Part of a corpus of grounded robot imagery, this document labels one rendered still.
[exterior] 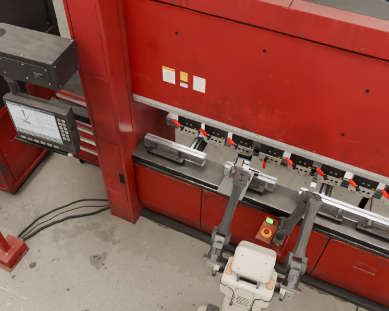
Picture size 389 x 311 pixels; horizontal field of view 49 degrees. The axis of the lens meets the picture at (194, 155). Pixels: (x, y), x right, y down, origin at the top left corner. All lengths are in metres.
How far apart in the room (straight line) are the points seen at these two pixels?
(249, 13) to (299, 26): 0.26
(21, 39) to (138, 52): 0.68
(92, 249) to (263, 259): 2.00
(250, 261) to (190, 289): 1.46
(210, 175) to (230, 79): 0.90
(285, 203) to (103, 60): 1.56
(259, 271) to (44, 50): 1.66
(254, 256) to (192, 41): 1.23
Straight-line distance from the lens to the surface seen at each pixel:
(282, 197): 3.12
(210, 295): 3.64
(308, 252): 3.37
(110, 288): 3.71
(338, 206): 3.06
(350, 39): 2.19
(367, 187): 2.84
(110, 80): 2.72
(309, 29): 2.20
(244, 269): 2.27
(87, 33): 2.60
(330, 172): 2.80
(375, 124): 2.48
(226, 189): 2.93
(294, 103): 2.50
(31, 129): 2.95
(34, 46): 2.60
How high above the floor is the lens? 3.34
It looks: 49 degrees down
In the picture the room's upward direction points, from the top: 2 degrees clockwise
